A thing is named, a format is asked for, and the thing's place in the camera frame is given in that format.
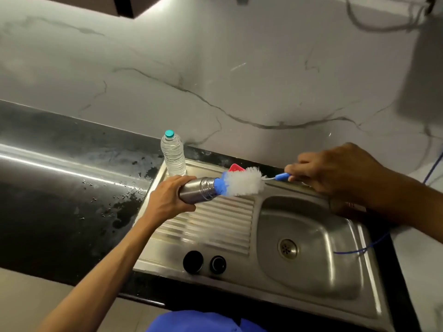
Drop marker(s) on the small black bottle cap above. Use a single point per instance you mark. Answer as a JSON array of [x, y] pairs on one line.
[[218, 264]]

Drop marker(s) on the sink drain strainer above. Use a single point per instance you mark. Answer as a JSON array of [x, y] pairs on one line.
[[288, 248]]

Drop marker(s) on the grey wall appliance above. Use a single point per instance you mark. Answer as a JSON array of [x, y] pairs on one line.
[[422, 65]]

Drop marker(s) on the large black bottle cap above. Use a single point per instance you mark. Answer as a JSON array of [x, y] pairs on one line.
[[193, 262]]

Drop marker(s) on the clear plastic water bottle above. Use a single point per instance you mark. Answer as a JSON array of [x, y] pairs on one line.
[[173, 155]]

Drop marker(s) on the stainless steel bottle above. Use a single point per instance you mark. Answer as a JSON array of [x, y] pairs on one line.
[[199, 190]]

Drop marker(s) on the person's right hand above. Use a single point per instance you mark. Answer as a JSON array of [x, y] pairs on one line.
[[341, 169]]

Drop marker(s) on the person's right forearm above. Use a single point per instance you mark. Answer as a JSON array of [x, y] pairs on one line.
[[410, 203]]

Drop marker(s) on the blue tube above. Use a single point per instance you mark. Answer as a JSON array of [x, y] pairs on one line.
[[367, 247]]

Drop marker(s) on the person's right fingers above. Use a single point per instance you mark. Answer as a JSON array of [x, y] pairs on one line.
[[304, 169]]

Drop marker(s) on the stainless steel sink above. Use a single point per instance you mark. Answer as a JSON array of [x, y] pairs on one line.
[[277, 245]]

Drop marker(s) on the person's left thumb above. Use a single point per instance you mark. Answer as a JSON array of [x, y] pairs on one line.
[[181, 180]]

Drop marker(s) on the white blue bottle brush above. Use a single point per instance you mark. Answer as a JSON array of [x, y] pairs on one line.
[[244, 182]]

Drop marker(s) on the person's blue clothing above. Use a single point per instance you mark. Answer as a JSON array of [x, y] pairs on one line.
[[204, 322]]

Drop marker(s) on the person's left forearm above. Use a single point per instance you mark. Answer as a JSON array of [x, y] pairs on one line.
[[100, 273]]

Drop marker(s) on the person's left hand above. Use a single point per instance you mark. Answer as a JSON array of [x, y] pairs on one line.
[[165, 199]]

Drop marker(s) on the red plastic scraper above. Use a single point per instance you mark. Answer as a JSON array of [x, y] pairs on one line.
[[236, 167]]

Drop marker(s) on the dark wall cabinet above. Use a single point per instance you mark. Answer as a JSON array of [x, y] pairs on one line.
[[114, 5]]

